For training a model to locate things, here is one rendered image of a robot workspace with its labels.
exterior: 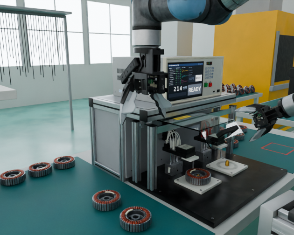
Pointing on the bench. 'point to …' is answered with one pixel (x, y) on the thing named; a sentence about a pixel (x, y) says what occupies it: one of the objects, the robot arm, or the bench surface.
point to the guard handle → (227, 131)
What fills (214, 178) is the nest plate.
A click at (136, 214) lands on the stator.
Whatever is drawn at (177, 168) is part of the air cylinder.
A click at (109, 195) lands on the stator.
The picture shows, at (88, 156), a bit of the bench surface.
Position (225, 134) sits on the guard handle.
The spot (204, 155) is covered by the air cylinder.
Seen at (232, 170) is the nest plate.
